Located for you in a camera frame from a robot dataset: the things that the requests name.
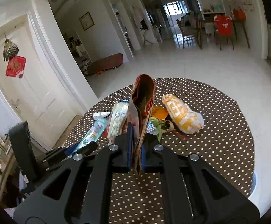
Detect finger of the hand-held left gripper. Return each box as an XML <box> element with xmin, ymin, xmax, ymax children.
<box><xmin>64</xmin><ymin>141</ymin><xmax>98</xmax><ymax>157</ymax></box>
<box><xmin>42</xmin><ymin>146</ymin><xmax>69</xmax><ymax>171</ymax></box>

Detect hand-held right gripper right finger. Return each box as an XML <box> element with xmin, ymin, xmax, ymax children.
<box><xmin>141</xmin><ymin>134</ymin><xmax>260</xmax><ymax>224</ymax></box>

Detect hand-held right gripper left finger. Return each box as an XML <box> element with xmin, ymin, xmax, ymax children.
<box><xmin>13</xmin><ymin>121</ymin><xmax>134</xmax><ymax>224</ymax></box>

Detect small white dropper bottle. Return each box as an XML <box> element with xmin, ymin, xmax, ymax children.
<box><xmin>93</xmin><ymin>111</ymin><xmax>111</xmax><ymax>119</ymax></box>

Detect red brown paper packet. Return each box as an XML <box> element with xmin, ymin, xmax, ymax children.
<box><xmin>127</xmin><ymin>74</ymin><xmax>156</xmax><ymax>176</ymax></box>

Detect light blue bin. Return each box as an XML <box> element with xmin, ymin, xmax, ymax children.
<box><xmin>250</xmin><ymin>171</ymin><xmax>259</xmax><ymax>194</ymax></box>

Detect light blue tube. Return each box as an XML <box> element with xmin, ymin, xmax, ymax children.
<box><xmin>75</xmin><ymin>118</ymin><xmax>108</xmax><ymax>150</ymax></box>

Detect silver striped packet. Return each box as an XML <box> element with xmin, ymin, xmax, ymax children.
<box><xmin>107</xmin><ymin>102</ymin><xmax>129</xmax><ymax>145</ymax></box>

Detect green leaf wrapper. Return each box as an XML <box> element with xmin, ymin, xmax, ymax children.
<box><xmin>149</xmin><ymin>117</ymin><xmax>174</xmax><ymax>142</ymax></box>

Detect orange packet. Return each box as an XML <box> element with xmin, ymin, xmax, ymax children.
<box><xmin>152</xmin><ymin>106</ymin><xmax>169</xmax><ymax>121</ymax></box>

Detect yellow white plastic bag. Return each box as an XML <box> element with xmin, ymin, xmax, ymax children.
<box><xmin>162</xmin><ymin>94</ymin><xmax>205</xmax><ymax>135</ymax></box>

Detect white door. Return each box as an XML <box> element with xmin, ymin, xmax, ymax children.
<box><xmin>0</xmin><ymin>13</ymin><xmax>89</xmax><ymax>146</ymax></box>

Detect red diamond door poster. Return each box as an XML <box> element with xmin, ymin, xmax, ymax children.
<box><xmin>5</xmin><ymin>56</ymin><xmax>27</xmax><ymax>78</ymax></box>

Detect brown bench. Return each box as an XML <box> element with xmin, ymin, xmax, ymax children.
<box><xmin>87</xmin><ymin>53</ymin><xmax>124</xmax><ymax>75</ymax></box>

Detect shoe rack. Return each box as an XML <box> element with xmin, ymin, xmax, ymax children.
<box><xmin>65</xmin><ymin>29</ymin><xmax>92</xmax><ymax>75</ymax></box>

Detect straw hand fan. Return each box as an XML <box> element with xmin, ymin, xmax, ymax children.
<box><xmin>3</xmin><ymin>34</ymin><xmax>20</xmax><ymax>62</ymax></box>

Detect wooden dining chair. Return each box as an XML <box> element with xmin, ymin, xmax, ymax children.
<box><xmin>176</xmin><ymin>16</ymin><xmax>200</xmax><ymax>50</ymax></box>

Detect hanging clothes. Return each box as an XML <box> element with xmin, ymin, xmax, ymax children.
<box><xmin>132</xmin><ymin>5</ymin><xmax>150</xmax><ymax>31</ymax></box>

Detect red shirt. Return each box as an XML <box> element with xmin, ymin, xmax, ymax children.
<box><xmin>214</xmin><ymin>15</ymin><xmax>233</xmax><ymax>37</ymax></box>

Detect wooden dining table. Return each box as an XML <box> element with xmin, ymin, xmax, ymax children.
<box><xmin>201</xmin><ymin>11</ymin><xmax>250</xmax><ymax>50</ymax></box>

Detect orange bag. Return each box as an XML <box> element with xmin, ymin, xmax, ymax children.
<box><xmin>233</xmin><ymin>8</ymin><xmax>246</xmax><ymax>21</ymax></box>

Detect framed wall picture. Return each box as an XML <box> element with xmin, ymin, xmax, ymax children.
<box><xmin>79</xmin><ymin>12</ymin><xmax>95</xmax><ymax>31</ymax></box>

